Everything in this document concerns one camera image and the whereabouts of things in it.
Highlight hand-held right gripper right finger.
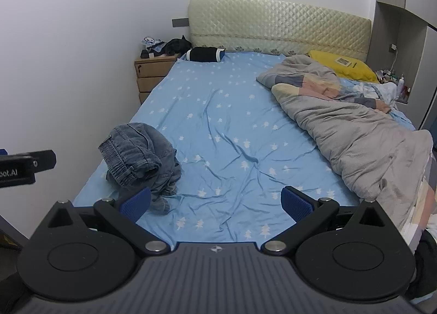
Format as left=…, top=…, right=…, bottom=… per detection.
left=261, top=185, right=393, bottom=255

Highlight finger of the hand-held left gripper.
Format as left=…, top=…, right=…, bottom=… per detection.
left=0, top=149, right=57, bottom=174

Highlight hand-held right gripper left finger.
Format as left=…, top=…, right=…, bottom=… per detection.
left=47, top=186, right=172, bottom=255

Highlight blue denim pants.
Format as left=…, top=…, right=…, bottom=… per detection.
left=98, top=122, right=183, bottom=214

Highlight grey patchwork quilt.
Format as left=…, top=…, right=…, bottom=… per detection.
left=256, top=54, right=437, bottom=253

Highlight wooden nightstand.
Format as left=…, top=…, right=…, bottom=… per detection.
left=134, top=53, right=182, bottom=106

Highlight white crumpled cloth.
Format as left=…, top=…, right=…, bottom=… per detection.
left=353, top=81, right=399, bottom=110

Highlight dark cloth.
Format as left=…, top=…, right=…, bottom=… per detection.
left=409, top=228, right=437, bottom=305

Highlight yellow pillow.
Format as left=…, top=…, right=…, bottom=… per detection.
left=308, top=49, right=380, bottom=84

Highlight white and blue printed bag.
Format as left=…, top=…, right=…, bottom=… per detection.
left=141, top=36, right=166, bottom=55

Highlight row of small toiletry bottles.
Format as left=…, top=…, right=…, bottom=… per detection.
left=375, top=68, right=412, bottom=101

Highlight black cloth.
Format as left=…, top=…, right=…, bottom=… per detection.
left=162, top=35, right=193, bottom=56

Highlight black bolster with blue ends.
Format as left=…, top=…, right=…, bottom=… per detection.
left=185, top=46, right=227, bottom=63

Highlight beige quilted headboard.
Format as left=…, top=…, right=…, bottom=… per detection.
left=187, top=0, right=372, bottom=64

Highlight white wall charger with cable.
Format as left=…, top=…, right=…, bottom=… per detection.
left=388, top=43, right=399, bottom=74

